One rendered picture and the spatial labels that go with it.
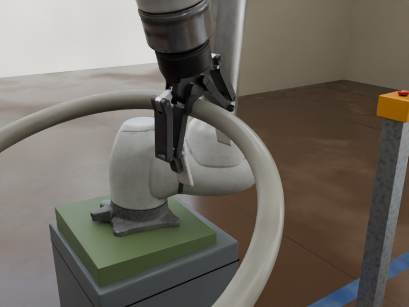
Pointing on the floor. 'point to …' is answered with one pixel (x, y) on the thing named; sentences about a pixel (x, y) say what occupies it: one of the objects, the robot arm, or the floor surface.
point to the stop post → (384, 198)
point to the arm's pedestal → (150, 276)
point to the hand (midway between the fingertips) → (204, 153)
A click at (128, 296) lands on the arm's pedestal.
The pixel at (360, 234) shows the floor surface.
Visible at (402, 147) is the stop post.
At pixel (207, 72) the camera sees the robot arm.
